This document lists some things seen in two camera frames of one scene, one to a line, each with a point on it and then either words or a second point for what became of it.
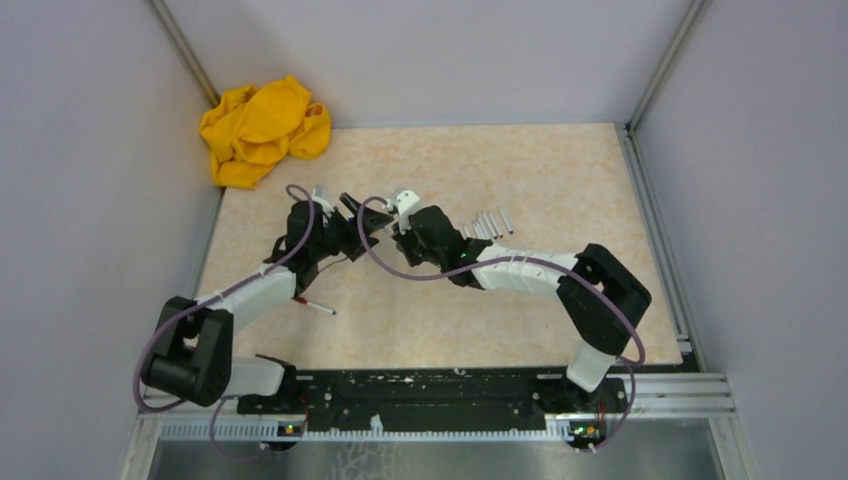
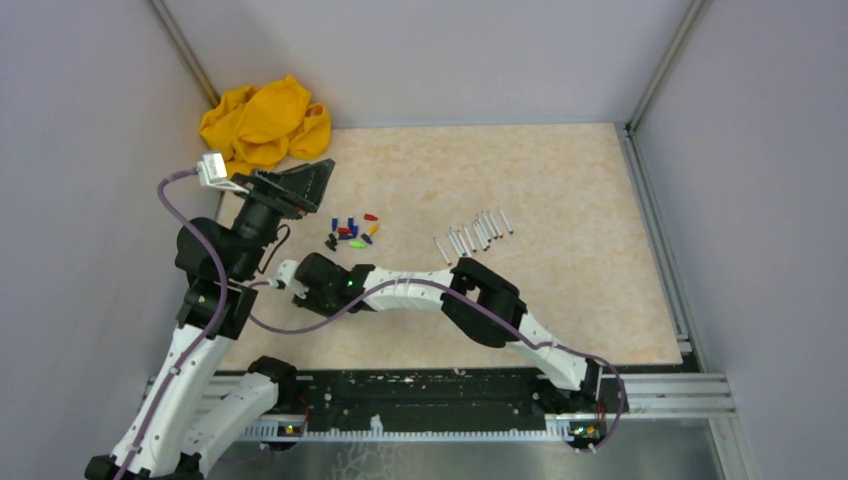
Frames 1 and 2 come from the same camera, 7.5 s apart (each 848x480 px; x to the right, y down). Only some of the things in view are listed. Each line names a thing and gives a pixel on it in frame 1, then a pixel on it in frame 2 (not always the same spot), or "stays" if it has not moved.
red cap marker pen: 496,226 stays
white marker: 484,233 stays
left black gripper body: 339,234 → 261,215
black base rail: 437,396 stays
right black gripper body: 414,250 → 323,304
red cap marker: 480,230 stays
